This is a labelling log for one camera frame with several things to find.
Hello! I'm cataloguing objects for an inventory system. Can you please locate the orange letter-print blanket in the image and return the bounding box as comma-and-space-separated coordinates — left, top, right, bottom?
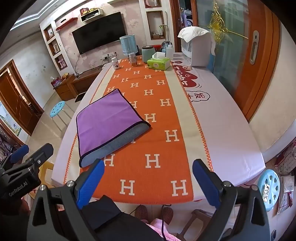
63, 58, 213, 205

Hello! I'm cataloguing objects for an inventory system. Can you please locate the purple and grey towel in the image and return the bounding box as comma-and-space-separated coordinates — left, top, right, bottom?
76, 88, 151, 168

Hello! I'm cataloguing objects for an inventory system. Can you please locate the orange wooden sliding door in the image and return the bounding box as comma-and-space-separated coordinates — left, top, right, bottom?
233, 0, 282, 121

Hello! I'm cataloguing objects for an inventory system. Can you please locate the white cloth cover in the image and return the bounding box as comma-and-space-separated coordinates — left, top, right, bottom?
178, 26, 212, 43

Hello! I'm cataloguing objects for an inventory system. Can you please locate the red wall shelf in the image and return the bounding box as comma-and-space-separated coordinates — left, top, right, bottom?
55, 17, 78, 31

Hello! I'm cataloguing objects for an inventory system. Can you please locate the blue plastic stool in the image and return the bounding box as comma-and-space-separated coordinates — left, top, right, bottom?
257, 169, 281, 213
50, 101, 68, 131

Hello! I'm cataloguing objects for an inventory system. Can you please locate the dark cloth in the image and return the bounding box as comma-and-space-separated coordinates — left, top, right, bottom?
87, 195, 163, 241

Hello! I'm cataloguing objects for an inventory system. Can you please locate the black wall television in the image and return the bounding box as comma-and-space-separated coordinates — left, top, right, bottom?
72, 11, 127, 55

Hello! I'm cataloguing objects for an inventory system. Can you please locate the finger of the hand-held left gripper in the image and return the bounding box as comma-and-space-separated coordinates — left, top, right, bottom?
25, 143, 54, 168
9, 145, 29, 163

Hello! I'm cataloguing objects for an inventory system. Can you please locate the white wall shelf box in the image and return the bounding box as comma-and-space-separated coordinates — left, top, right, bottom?
80, 8, 105, 23

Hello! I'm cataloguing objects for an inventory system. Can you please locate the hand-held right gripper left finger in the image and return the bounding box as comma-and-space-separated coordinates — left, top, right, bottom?
29, 159, 105, 241

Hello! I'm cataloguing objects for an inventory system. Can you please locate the white countertop appliance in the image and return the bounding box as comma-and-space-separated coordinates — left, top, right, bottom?
180, 32, 215, 67

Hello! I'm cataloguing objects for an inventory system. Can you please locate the wooden television cabinet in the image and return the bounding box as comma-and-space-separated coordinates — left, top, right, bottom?
53, 67, 105, 101

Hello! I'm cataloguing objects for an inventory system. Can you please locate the gold hanging ornament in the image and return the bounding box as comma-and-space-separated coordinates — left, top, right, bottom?
207, 0, 249, 44

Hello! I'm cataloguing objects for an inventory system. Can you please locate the beige plastic stool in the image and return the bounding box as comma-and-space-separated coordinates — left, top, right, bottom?
179, 209, 216, 241

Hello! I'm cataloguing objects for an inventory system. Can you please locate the yellow plastic stool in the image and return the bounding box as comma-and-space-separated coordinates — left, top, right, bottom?
38, 161, 55, 186

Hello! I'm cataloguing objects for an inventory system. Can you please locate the brown wooden door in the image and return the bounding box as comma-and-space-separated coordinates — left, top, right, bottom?
0, 59, 45, 137

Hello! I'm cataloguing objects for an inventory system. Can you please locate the white printed tablecloth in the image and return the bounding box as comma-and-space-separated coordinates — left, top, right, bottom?
51, 52, 266, 205

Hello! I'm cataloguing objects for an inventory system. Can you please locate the brown slipper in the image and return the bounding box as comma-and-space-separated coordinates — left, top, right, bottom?
162, 206, 174, 225
134, 205, 149, 224

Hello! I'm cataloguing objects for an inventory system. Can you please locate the pile of plastic bags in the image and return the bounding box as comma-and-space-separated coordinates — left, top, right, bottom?
275, 142, 296, 215

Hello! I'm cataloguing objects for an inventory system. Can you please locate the teal canister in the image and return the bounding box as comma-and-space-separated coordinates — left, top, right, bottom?
142, 46, 155, 63

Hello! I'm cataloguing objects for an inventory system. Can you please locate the wall poster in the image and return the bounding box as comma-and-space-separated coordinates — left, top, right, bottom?
0, 102, 23, 140

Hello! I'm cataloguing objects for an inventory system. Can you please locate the blue water bottle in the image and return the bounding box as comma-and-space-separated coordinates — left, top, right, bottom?
120, 34, 139, 56

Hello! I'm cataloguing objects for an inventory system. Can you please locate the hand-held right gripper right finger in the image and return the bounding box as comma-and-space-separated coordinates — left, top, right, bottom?
193, 159, 271, 241

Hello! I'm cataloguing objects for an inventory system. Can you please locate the green tissue pack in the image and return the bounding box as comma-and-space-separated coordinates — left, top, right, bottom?
147, 58, 171, 70

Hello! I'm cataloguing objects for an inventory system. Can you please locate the white power strip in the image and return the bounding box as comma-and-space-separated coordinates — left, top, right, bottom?
101, 52, 117, 61

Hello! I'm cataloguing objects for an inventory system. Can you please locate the pink fuzzy cloth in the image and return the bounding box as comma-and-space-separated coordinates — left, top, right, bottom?
148, 218, 185, 241

